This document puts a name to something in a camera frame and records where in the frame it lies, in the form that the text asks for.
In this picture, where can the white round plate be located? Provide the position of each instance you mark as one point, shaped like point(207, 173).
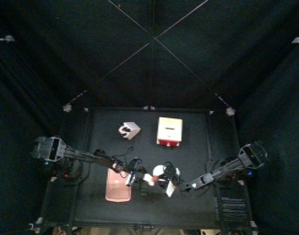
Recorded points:
point(159, 169)

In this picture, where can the silver frame corner bracket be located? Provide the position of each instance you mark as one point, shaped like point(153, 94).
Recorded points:
point(147, 107)
point(230, 111)
point(298, 40)
point(67, 107)
point(7, 38)

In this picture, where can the white text label sticker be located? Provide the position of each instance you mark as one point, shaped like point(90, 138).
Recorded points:
point(233, 209)

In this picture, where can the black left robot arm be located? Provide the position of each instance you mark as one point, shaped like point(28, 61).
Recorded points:
point(78, 154)

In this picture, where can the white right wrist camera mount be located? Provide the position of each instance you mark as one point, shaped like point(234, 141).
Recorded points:
point(171, 188)

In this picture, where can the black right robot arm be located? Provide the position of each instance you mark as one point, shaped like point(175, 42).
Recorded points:
point(234, 165)

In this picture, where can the pink rectangular tray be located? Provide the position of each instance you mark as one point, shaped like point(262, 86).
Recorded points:
point(118, 187)

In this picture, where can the salmon sushi toy piece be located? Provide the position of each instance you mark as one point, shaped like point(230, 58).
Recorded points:
point(153, 179)

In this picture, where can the white cube with dark holes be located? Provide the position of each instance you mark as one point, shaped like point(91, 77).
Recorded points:
point(130, 130)

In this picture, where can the dark green seaweed block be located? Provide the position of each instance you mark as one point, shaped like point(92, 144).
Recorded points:
point(145, 189)

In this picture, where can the cream box with red end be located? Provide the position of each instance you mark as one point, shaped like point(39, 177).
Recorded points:
point(170, 131)

